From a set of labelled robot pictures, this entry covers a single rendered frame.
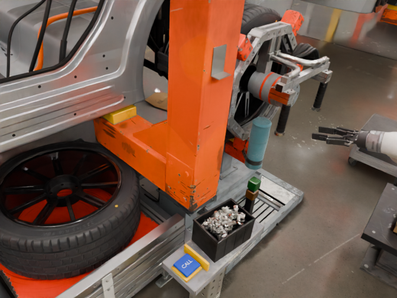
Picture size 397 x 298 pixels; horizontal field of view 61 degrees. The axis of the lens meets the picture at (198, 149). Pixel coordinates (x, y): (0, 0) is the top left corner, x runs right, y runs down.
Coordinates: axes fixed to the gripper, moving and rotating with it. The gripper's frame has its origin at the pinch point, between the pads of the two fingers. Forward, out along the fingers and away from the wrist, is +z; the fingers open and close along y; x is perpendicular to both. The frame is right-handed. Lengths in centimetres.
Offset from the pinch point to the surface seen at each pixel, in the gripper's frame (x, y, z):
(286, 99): -24.4, 25.1, 5.2
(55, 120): -30, 86, 72
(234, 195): 43, 10, 46
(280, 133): -8.7, 24.5, 8.5
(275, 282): 70, 34, 9
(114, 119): -21, 60, 72
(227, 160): 25, 3, 54
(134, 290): 44, 89, 46
